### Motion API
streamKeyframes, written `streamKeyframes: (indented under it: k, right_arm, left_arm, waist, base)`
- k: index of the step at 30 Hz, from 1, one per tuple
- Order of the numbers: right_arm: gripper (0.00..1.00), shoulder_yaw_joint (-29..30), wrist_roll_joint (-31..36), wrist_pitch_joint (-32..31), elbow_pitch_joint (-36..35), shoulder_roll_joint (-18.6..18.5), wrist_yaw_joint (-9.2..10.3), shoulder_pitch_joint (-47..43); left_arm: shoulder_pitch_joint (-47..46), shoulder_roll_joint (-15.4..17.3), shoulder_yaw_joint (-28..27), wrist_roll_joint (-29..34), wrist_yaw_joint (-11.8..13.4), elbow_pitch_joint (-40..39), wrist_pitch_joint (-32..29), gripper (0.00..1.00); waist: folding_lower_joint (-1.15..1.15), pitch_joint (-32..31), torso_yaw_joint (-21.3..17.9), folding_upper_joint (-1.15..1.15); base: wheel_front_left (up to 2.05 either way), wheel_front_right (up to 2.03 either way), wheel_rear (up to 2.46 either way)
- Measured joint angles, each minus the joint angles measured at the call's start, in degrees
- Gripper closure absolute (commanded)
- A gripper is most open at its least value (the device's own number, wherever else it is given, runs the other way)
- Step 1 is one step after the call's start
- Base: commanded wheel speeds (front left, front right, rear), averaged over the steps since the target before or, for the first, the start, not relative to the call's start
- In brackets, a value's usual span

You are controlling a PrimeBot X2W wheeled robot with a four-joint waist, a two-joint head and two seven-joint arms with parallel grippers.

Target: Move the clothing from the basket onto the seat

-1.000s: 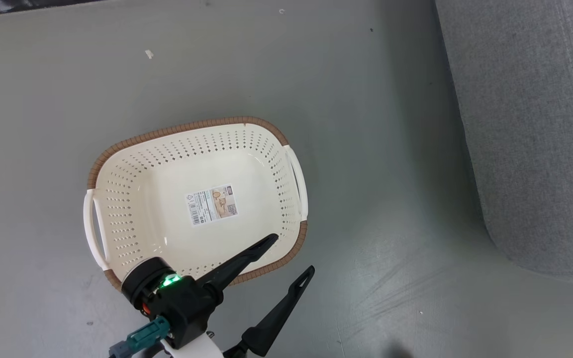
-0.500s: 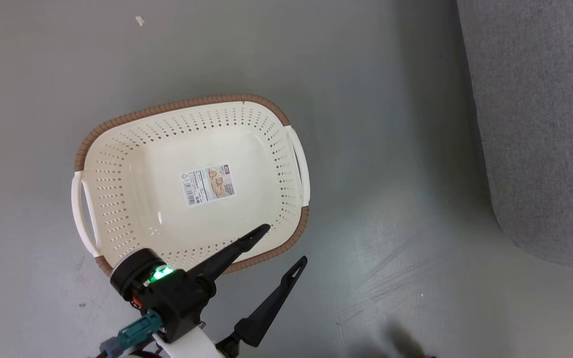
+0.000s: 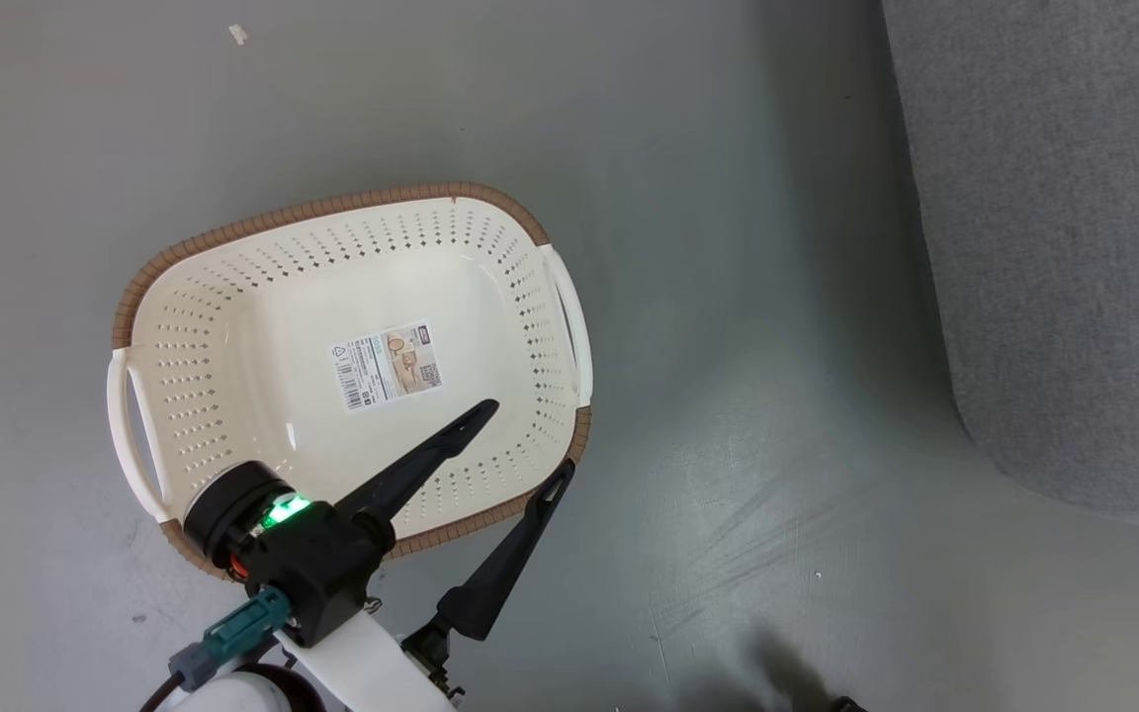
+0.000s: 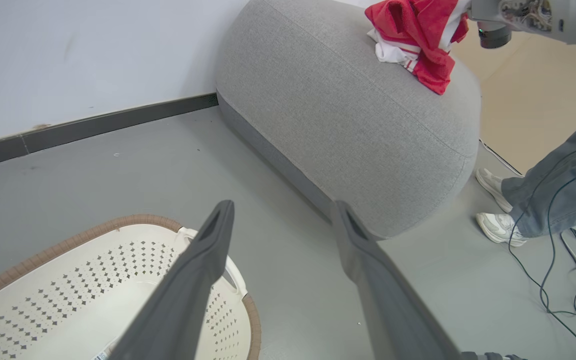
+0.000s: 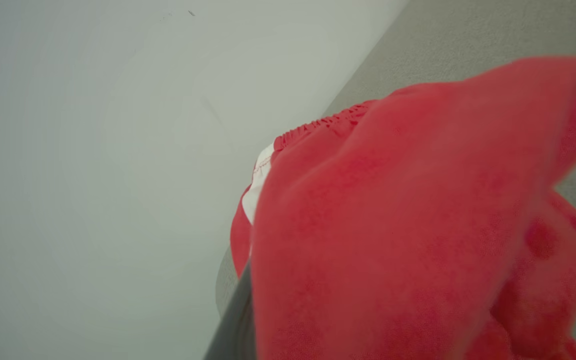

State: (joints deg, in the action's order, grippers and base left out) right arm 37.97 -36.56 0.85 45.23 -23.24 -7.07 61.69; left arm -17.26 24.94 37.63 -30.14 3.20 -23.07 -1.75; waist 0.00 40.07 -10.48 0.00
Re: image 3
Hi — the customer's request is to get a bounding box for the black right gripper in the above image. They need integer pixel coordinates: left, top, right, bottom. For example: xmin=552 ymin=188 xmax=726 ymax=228
xmin=229 ymin=399 xmax=577 ymax=649

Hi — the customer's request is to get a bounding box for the cream laundry basket brown rim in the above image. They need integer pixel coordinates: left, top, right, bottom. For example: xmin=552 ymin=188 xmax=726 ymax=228
xmin=105 ymin=181 xmax=595 ymax=584

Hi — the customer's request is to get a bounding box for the printed barcode label sticker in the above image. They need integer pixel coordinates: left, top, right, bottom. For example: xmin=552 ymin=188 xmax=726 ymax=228
xmin=330 ymin=321 xmax=444 ymax=412

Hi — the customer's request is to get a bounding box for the grey fabric sofa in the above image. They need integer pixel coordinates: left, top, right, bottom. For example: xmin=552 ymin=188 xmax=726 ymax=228
xmin=881 ymin=0 xmax=1139 ymax=525

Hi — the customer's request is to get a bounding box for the black cable with teal connector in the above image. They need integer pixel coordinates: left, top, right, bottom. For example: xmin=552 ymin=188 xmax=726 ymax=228
xmin=139 ymin=585 xmax=294 ymax=712

